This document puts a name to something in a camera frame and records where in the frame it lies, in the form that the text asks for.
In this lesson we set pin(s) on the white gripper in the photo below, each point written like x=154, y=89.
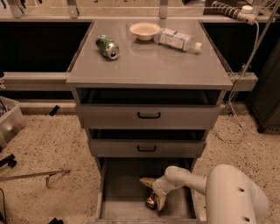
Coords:
x=159, y=185

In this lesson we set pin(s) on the orange soda can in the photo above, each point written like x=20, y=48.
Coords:
x=151, y=201

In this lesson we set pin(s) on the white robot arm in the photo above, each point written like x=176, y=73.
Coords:
x=231, y=196

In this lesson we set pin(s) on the bottom grey drawer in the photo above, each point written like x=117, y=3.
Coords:
x=121, y=198

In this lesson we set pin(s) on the grey drawer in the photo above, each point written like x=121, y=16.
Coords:
x=146, y=143
x=151, y=109
x=121, y=198

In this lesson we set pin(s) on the middle grey drawer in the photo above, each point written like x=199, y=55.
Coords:
x=146, y=143

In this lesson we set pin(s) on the grey drawer cabinet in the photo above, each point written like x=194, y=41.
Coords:
x=147, y=65

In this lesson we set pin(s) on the top grey drawer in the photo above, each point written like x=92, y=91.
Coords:
x=151, y=109

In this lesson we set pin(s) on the green soda can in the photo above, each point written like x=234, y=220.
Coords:
x=107, y=47

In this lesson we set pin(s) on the metal grabber stick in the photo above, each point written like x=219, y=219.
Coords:
x=48, y=175

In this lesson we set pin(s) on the small black block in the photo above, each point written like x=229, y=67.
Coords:
x=54, y=110

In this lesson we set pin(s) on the dark cabinet at right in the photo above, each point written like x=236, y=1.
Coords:
x=264, y=101

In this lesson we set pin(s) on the black floor clamp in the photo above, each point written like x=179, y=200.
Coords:
x=10, y=161

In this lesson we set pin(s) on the clear plastic water bottle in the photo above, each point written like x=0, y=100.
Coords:
x=177, y=40

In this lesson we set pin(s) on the clear plastic bin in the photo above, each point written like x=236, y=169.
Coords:
x=11, y=120

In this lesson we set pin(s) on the white bowl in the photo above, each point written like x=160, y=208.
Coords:
x=144, y=31

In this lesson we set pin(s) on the white striped device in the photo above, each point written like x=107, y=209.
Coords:
x=244, y=14

